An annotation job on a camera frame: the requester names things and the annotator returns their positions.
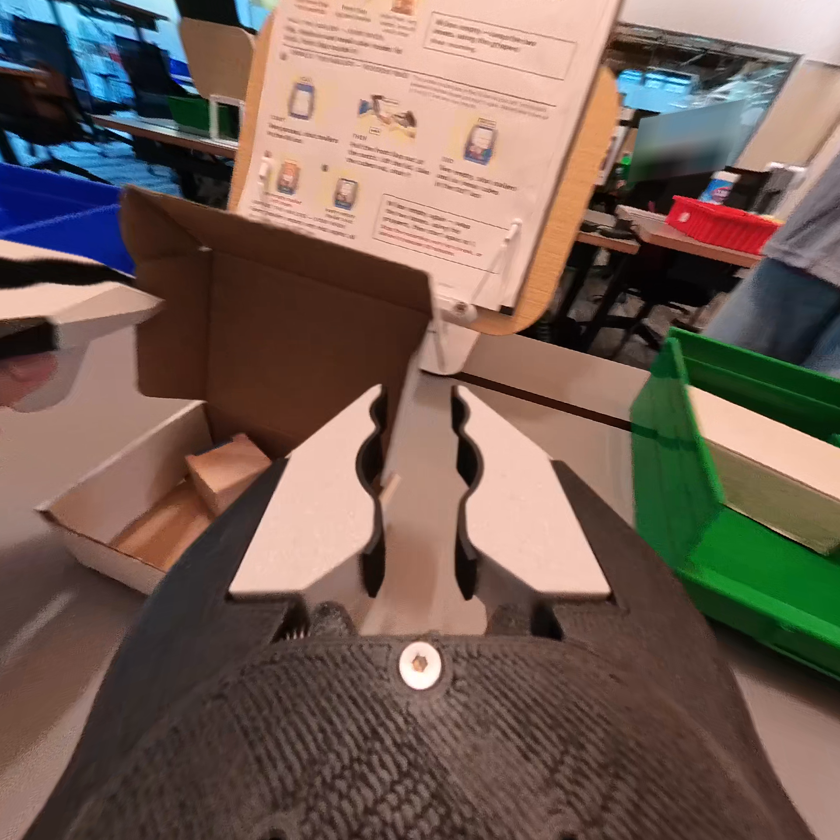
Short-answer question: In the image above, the printed instruction sheet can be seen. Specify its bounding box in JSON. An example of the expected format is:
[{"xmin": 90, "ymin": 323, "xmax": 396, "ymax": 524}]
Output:
[{"xmin": 236, "ymin": 0, "xmax": 624, "ymax": 309}]

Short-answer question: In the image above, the large wooden cube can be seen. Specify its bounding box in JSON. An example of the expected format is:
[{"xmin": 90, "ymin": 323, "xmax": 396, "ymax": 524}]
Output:
[{"xmin": 185, "ymin": 433, "xmax": 273, "ymax": 519}]

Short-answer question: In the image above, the grey desk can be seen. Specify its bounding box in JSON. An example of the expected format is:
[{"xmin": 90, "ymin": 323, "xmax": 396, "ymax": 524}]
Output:
[
  {"xmin": 0, "ymin": 328, "xmax": 840, "ymax": 840},
  {"xmin": 453, "ymin": 331, "xmax": 657, "ymax": 434}
]

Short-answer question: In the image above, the red plastic bin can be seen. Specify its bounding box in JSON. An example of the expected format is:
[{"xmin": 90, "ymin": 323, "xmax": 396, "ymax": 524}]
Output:
[{"xmin": 666, "ymin": 195, "xmax": 783, "ymax": 256}]

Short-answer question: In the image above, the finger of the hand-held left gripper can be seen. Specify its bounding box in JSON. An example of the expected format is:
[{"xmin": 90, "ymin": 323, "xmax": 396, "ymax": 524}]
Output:
[
  {"xmin": 0, "ymin": 287, "xmax": 167, "ymax": 403},
  {"xmin": 0, "ymin": 238, "xmax": 140, "ymax": 291}
]

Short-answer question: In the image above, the blue plastic bin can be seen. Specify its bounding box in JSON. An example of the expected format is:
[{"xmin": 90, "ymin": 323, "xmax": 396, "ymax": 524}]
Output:
[{"xmin": 0, "ymin": 163, "xmax": 137, "ymax": 277}]

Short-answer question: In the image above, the small wooden document stand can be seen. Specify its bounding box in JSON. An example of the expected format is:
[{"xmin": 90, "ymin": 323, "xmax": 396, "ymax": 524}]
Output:
[{"xmin": 180, "ymin": 16, "xmax": 257, "ymax": 140}]

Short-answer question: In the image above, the white stand base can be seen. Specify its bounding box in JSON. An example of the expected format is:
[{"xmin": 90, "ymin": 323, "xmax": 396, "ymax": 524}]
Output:
[{"xmin": 416, "ymin": 308, "xmax": 481, "ymax": 377}]

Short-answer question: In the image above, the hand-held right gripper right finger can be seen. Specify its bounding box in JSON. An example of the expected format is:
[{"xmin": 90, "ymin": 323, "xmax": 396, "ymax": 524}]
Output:
[{"xmin": 451, "ymin": 386, "xmax": 613, "ymax": 616}]

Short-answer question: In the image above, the instruction sheet on wooden stand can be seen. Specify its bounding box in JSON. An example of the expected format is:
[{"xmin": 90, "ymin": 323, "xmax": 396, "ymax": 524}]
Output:
[{"xmin": 228, "ymin": 13, "xmax": 623, "ymax": 337}]

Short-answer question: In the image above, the white wipes canister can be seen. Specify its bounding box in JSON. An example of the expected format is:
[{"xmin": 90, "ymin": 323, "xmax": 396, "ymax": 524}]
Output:
[{"xmin": 699, "ymin": 169, "xmax": 741, "ymax": 206}]

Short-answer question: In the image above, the wooden workbench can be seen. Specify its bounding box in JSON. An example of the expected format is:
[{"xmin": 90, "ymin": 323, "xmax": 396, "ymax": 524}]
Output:
[{"xmin": 577, "ymin": 203, "xmax": 767, "ymax": 271}]

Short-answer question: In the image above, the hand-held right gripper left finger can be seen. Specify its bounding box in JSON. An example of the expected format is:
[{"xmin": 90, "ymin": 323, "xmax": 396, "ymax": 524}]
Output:
[{"xmin": 228, "ymin": 386, "xmax": 389, "ymax": 606}]

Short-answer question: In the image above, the white cardboard mailer box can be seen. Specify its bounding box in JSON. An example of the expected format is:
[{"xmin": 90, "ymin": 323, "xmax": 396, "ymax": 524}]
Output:
[
  {"xmin": 36, "ymin": 185, "xmax": 439, "ymax": 597},
  {"xmin": 686, "ymin": 386, "xmax": 840, "ymax": 557}
]

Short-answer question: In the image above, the green plastic bin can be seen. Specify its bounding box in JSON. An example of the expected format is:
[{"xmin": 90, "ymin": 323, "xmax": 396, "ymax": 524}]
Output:
[{"xmin": 630, "ymin": 327, "xmax": 840, "ymax": 680}]

